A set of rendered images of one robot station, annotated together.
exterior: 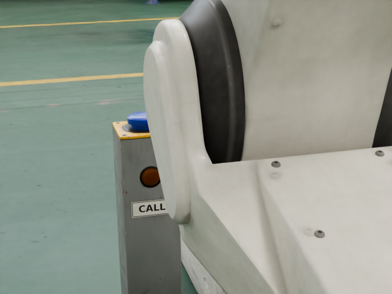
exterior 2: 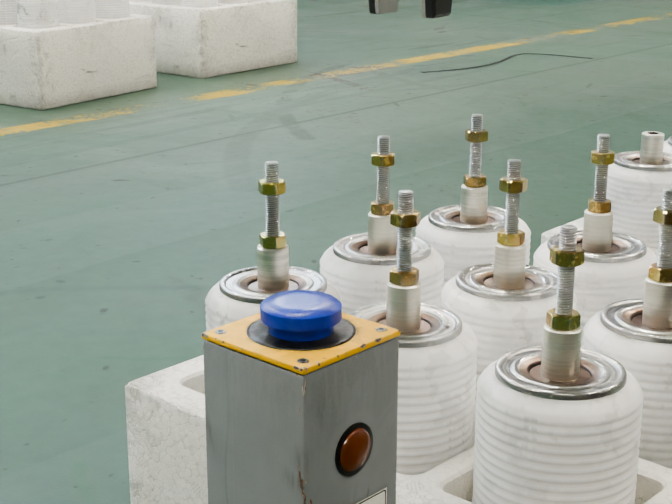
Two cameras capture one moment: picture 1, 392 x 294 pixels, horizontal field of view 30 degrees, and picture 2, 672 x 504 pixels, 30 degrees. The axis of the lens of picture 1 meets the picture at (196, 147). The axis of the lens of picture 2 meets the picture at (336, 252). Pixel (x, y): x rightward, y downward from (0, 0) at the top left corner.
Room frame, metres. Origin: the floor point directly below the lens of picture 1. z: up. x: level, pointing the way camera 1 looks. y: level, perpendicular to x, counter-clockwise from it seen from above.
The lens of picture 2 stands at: (0.37, 0.38, 0.53)
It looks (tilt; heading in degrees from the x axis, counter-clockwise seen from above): 17 degrees down; 326
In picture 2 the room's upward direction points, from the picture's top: straight up
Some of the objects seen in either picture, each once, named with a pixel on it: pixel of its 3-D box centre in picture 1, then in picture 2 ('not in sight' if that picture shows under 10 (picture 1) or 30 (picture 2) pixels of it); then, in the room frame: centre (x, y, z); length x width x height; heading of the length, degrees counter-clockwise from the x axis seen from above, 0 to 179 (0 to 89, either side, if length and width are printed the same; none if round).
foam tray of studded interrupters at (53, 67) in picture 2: not in sight; (43, 54); (3.35, -0.78, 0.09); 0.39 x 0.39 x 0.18; 21
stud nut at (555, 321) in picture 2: not in sight; (563, 318); (0.86, -0.11, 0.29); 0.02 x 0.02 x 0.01; 36
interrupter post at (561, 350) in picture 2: not in sight; (561, 352); (0.86, -0.11, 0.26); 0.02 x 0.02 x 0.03
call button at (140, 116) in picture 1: (143, 122); (301, 320); (0.86, 0.06, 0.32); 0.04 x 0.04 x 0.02
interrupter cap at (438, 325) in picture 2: not in sight; (403, 325); (0.97, -0.09, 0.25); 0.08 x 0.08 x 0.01
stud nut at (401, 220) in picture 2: not in sight; (405, 217); (0.97, -0.09, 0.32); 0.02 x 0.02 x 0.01; 9
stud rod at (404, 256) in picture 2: not in sight; (404, 249); (0.97, -0.09, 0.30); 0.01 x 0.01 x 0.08
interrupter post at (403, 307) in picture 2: not in sight; (403, 306); (0.97, -0.09, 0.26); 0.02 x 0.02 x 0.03
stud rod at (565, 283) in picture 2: not in sight; (564, 290); (0.86, -0.11, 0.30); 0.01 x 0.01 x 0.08
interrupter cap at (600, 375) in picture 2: not in sight; (560, 373); (0.86, -0.11, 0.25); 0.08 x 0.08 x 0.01
